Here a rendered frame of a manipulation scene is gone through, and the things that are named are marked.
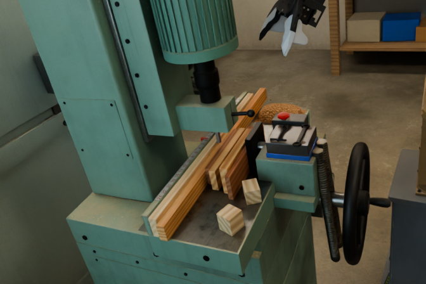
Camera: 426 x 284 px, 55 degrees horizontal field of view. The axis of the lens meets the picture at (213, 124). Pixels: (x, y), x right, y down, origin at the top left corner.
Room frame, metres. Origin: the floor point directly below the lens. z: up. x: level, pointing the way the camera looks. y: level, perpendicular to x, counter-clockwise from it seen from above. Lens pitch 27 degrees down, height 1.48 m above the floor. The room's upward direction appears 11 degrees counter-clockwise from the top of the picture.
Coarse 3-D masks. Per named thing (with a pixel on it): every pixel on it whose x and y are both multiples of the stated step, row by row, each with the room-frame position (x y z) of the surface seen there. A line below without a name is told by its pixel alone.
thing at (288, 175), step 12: (264, 156) 0.80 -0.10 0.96; (312, 156) 0.76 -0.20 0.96; (264, 168) 0.78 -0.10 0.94; (276, 168) 0.77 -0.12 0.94; (288, 168) 0.75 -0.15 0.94; (300, 168) 0.74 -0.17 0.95; (312, 168) 0.73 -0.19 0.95; (264, 180) 0.78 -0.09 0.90; (276, 180) 0.77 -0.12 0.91; (288, 180) 0.75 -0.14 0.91; (300, 180) 0.74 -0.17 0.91; (312, 180) 0.73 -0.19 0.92; (288, 192) 0.76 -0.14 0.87; (300, 192) 0.74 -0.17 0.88; (312, 192) 0.73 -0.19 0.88
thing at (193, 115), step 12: (192, 96) 0.97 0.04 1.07; (228, 96) 0.92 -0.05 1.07; (180, 108) 0.92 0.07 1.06; (192, 108) 0.91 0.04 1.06; (204, 108) 0.89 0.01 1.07; (216, 108) 0.87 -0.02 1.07; (228, 108) 0.88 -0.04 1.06; (180, 120) 0.93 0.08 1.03; (192, 120) 0.91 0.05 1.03; (204, 120) 0.89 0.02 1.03; (216, 120) 0.88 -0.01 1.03; (228, 120) 0.87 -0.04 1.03
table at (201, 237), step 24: (216, 192) 0.78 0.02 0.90; (240, 192) 0.76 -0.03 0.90; (264, 192) 0.74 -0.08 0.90; (192, 216) 0.71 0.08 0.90; (216, 216) 0.69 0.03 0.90; (264, 216) 0.70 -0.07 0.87; (192, 240) 0.63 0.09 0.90; (216, 240) 0.62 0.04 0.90; (240, 240) 0.61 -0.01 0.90; (216, 264) 0.60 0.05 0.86; (240, 264) 0.57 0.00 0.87
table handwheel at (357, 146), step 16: (352, 160) 0.72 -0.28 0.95; (368, 160) 0.84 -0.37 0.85; (352, 176) 0.69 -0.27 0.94; (368, 176) 0.85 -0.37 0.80; (336, 192) 0.78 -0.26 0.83; (352, 192) 0.66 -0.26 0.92; (368, 192) 0.84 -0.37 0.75; (352, 208) 0.64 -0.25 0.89; (368, 208) 0.74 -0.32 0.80; (352, 224) 0.63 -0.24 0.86; (352, 240) 0.62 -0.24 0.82; (352, 256) 0.63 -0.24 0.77
